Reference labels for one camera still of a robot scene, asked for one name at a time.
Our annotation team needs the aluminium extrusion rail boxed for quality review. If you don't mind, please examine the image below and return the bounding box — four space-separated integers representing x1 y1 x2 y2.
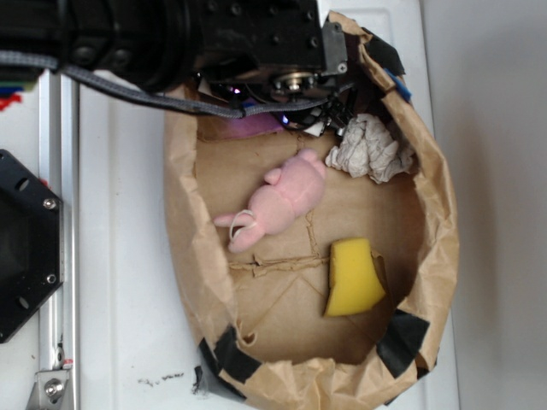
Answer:
28 73 80 409

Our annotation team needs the grey braided cable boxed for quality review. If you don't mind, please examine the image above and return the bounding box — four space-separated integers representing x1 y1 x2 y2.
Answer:
0 50 330 119

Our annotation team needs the yellow sponge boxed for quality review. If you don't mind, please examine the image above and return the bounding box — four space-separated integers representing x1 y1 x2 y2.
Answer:
324 237 385 317

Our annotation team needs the brown paper bag tray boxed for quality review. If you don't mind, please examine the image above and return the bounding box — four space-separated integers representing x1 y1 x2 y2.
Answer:
164 12 459 409

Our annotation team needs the blue tape piece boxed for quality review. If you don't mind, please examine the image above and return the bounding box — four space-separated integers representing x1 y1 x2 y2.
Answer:
385 68 412 103

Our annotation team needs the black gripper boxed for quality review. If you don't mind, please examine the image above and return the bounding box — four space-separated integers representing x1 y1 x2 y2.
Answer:
193 1 354 136

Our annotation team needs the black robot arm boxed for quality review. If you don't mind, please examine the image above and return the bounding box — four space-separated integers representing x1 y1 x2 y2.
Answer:
1 1 352 129

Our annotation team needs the crumpled white paper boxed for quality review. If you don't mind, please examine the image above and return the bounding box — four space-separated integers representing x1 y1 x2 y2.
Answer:
325 114 415 185

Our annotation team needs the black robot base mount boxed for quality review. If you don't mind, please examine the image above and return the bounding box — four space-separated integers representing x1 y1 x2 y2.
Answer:
1 149 62 343

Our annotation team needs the metal corner bracket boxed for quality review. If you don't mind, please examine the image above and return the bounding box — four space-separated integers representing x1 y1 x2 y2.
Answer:
26 370 74 410

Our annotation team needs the pink plush bunny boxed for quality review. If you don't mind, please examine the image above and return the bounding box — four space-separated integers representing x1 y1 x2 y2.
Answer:
213 148 326 253

